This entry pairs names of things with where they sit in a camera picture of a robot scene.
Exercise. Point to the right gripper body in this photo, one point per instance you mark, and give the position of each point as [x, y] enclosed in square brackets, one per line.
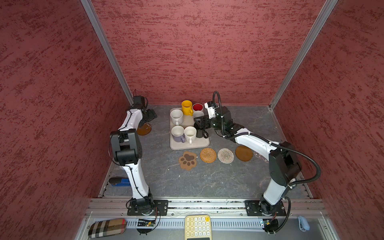
[212, 123]

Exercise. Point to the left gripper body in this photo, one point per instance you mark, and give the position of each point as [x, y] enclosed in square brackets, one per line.
[149, 116]

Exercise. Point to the black mug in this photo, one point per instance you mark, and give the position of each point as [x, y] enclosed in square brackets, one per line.
[202, 133]

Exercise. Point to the brown glossy coaster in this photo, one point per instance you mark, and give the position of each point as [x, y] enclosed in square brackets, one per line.
[145, 129]

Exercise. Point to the white mug front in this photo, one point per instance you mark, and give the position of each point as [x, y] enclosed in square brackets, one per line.
[190, 134]

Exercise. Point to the white mug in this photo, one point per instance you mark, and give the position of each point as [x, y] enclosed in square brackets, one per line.
[190, 134]
[177, 117]

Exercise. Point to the white braided coaster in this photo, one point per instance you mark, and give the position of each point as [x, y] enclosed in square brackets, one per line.
[226, 156]

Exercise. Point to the woven rattan coaster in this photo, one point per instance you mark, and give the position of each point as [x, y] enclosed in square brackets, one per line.
[208, 155]

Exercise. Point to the brown wooden coaster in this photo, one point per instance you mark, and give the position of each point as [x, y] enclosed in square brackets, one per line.
[244, 153]

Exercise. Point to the lavender mug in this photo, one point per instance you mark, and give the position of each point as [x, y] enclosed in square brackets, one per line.
[178, 134]

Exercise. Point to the brown paw coaster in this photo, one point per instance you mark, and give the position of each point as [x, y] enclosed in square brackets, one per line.
[188, 161]

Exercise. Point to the pink flower coaster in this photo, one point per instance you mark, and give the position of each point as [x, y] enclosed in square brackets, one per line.
[260, 157]

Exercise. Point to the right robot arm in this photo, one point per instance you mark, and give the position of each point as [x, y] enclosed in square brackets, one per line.
[284, 165]

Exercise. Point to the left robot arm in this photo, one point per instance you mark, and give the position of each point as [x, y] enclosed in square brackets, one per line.
[127, 152]

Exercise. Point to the blue floral mug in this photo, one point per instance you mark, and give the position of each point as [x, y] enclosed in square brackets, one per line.
[198, 114]

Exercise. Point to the red interior mug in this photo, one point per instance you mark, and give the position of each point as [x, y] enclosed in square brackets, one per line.
[197, 107]

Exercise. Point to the beige serving tray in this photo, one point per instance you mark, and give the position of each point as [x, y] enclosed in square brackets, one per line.
[198, 143]

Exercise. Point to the yellow mug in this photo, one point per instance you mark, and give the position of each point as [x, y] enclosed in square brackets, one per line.
[187, 108]

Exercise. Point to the white mug rear left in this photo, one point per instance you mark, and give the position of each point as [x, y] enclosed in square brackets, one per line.
[177, 117]

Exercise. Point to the blue black handheld device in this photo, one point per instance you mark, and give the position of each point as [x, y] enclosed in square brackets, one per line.
[120, 182]

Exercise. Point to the yellow keypad calculator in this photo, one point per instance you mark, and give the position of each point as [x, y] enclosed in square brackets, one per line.
[198, 227]

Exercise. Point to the plaid glasses case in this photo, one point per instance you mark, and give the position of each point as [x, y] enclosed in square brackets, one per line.
[107, 228]

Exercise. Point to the light blue small device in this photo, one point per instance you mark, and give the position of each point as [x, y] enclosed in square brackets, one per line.
[303, 224]

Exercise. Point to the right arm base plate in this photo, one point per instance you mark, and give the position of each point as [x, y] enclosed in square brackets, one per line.
[253, 208]

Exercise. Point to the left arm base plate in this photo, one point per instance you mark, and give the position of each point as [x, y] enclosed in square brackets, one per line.
[160, 207]

